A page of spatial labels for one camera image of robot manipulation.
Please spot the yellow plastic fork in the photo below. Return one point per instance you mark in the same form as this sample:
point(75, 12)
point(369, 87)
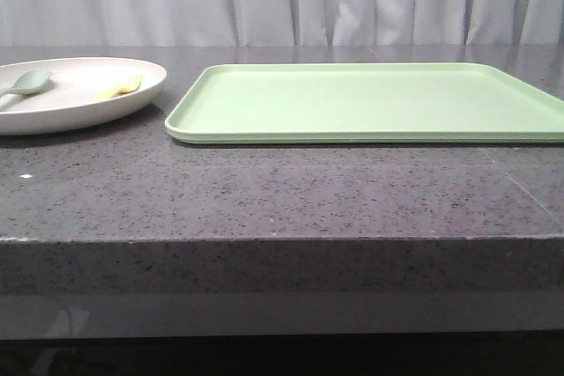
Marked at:
point(128, 85)

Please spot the white round plate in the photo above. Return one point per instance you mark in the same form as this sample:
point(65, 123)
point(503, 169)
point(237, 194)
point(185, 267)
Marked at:
point(67, 102)

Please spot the light green serving tray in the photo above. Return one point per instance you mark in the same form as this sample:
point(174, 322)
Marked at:
point(308, 103)

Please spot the pale green plastic spoon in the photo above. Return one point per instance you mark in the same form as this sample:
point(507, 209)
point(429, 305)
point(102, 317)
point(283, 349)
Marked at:
point(30, 82)

